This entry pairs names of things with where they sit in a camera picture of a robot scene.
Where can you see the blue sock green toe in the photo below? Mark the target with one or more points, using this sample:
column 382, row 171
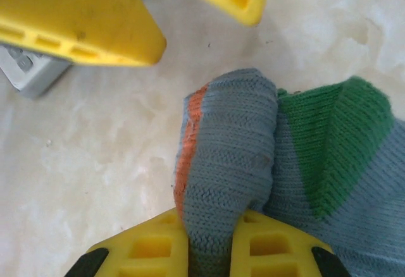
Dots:
column 228, row 163

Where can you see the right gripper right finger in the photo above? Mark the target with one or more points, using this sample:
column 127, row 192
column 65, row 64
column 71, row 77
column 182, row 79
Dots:
column 272, row 251

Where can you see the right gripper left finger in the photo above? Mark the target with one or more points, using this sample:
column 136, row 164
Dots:
column 142, row 251

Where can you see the grey calculator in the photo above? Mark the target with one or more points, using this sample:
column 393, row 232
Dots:
column 31, row 74

